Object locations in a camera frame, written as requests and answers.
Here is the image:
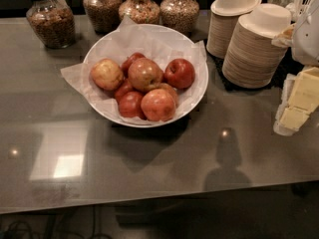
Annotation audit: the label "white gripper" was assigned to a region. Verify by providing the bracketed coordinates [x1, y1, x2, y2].
[271, 0, 319, 136]

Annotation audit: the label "large apple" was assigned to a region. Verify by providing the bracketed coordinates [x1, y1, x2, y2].
[128, 58, 163, 93]

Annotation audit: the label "front paper bowl stack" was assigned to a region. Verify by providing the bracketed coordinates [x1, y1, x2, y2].
[222, 3, 291, 89]

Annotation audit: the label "paper bowl stack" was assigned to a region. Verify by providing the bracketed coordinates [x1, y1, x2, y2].
[222, 3, 291, 89]
[206, 0, 261, 59]

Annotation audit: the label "rear paper bowl stack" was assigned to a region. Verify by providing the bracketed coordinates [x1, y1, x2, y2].
[206, 0, 261, 59]

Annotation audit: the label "dark red right apple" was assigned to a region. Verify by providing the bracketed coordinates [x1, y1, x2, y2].
[164, 58, 195, 90]

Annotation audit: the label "partly hidden right apple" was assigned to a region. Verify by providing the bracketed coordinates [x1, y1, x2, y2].
[159, 83, 178, 106]

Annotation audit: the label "front orange-red apple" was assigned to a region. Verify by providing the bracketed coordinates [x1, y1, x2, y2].
[141, 89, 175, 121]

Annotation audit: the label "white bowl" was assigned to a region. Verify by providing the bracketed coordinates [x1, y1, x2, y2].
[82, 23, 209, 129]

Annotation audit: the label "red back apple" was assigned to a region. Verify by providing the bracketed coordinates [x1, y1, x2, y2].
[121, 52, 145, 76]

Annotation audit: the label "front left red apple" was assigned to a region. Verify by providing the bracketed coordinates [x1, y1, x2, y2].
[119, 91, 145, 120]

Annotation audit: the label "small middle left apple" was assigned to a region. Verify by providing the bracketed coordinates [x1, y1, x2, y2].
[114, 79, 134, 102]

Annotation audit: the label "yellowish apple far left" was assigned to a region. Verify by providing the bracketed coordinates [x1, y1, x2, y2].
[90, 59, 125, 91]

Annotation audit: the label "black mat under stacks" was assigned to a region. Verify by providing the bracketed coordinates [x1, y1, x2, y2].
[210, 49, 303, 92]

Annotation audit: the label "glass cereal jar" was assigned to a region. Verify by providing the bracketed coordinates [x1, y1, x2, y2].
[83, 0, 123, 33]
[26, 0, 76, 49]
[159, 0, 199, 35]
[119, 0, 160, 24]

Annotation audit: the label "white paper liner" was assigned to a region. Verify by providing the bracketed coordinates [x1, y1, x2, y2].
[60, 16, 208, 126]

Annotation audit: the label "left glass cereal jar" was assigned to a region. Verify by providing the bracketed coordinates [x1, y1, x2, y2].
[26, 0, 76, 49]

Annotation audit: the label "black floor cables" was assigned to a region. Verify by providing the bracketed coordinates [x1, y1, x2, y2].
[0, 206, 114, 239]

